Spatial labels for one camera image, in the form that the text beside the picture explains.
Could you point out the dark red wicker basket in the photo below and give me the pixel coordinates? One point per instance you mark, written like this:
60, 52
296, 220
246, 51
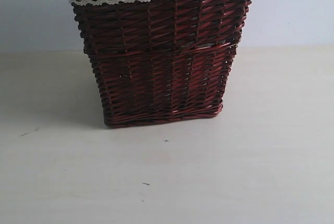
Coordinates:
161, 61

